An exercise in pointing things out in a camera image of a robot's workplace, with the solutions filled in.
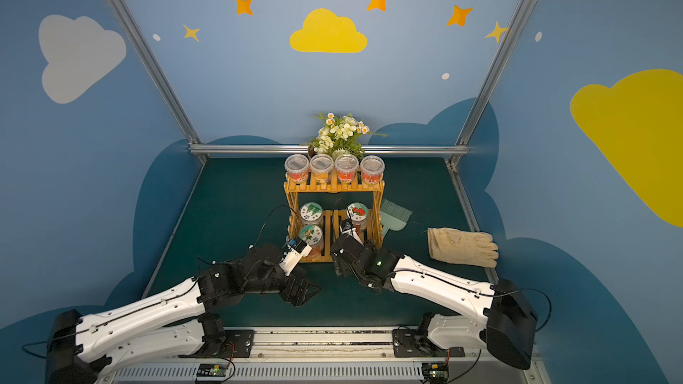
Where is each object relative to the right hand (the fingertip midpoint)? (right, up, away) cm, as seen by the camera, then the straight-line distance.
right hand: (352, 248), depth 81 cm
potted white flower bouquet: (-4, +36, +5) cm, 37 cm away
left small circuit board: (-39, -31, -9) cm, 51 cm away
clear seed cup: (+6, +25, -8) cm, 27 cm away
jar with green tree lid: (-14, +10, +10) cm, 20 cm away
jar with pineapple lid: (-13, +3, +5) cm, 14 cm away
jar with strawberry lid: (+2, +10, +10) cm, 14 cm away
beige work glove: (+40, -3, +13) cm, 42 cm away
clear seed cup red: (-2, +25, -7) cm, 26 cm away
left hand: (-11, -5, -9) cm, 15 cm away
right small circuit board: (+23, -32, -8) cm, 41 cm away
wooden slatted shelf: (+9, +4, +18) cm, 20 cm away
